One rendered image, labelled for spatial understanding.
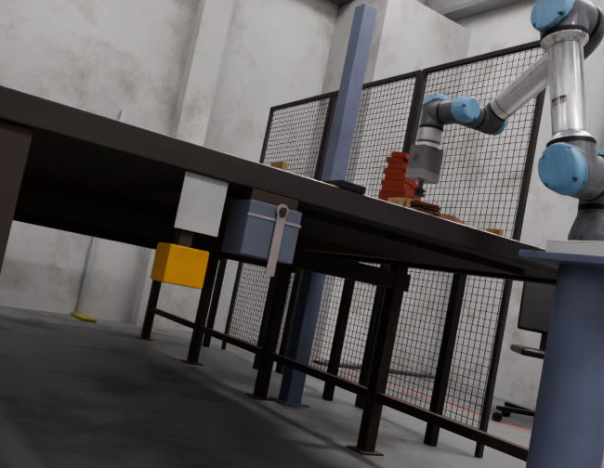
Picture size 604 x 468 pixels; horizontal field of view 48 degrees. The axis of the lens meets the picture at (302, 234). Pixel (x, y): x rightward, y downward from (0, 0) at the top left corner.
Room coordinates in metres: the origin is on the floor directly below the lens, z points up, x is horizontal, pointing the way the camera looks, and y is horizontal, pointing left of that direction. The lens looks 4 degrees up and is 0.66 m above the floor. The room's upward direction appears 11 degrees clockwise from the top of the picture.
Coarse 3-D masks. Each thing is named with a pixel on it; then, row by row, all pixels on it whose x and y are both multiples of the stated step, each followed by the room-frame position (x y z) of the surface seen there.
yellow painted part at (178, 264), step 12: (180, 228) 1.42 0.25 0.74; (180, 240) 1.42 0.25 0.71; (156, 252) 1.43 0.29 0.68; (168, 252) 1.37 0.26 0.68; (180, 252) 1.38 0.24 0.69; (192, 252) 1.40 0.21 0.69; (204, 252) 1.41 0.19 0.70; (156, 264) 1.42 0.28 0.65; (168, 264) 1.37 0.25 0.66; (180, 264) 1.39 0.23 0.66; (192, 264) 1.40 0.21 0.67; (204, 264) 1.41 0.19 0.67; (156, 276) 1.41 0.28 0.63; (168, 276) 1.38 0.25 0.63; (180, 276) 1.39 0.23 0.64; (192, 276) 1.40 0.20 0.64
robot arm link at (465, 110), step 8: (440, 104) 1.99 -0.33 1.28; (448, 104) 1.96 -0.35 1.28; (456, 104) 1.93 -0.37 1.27; (464, 104) 1.91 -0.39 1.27; (472, 104) 1.93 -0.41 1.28; (440, 112) 1.98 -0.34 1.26; (448, 112) 1.96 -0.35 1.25; (456, 112) 1.93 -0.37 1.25; (464, 112) 1.92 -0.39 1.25; (472, 112) 1.93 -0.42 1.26; (480, 112) 1.98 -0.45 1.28; (440, 120) 2.00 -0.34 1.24; (448, 120) 1.98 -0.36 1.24; (456, 120) 1.95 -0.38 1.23; (464, 120) 1.94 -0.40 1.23; (472, 120) 1.94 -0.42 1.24; (480, 120) 1.98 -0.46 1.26
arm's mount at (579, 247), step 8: (552, 240) 1.72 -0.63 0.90; (560, 240) 1.70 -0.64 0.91; (568, 240) 1.68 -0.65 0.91; (576, 240) 1.66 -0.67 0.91; (584, 240) 1.64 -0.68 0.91; (592, 240) 1.62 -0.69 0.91; (552, 248) 1.71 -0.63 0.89; (560, 248) 1.69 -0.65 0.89; (568, 248) 1.68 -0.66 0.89; (576, 248) 1.66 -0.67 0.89; (584, 248) 1.64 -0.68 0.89; (592, 248) 1.62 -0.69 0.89; (600, 248) 1.60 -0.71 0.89
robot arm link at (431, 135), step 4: (420, 128) 2.04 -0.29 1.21; (424, 128) 2.03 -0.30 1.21; (428, 128) 2.02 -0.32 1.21; (432, 128) 2.02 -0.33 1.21; (436, 128) 2.02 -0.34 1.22; (420, 132) 2.04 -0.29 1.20; (424, 132) 2.03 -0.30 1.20; (428, 132) 2.02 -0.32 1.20; (432, 132) 2.02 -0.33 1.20; (436, 132) 2.02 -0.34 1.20; (440, 132) 2.03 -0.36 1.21; (420, 136) 2.04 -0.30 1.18; (424, 136) 2.03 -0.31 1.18; (428, 136) 2.02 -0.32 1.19; (432, 136) 2.02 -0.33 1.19; (436, 136) 2.02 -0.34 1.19; (440, 136) 2.04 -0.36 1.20; (416, 140) 2.06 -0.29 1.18; (420, 140) 2.04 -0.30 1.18; (424, 140) 2.03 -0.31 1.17; (428, 140) 2.03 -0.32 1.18; (432, 140) 2.02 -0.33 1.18; (436, 140) 2.02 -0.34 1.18; (440, 140) 2.04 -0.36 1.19
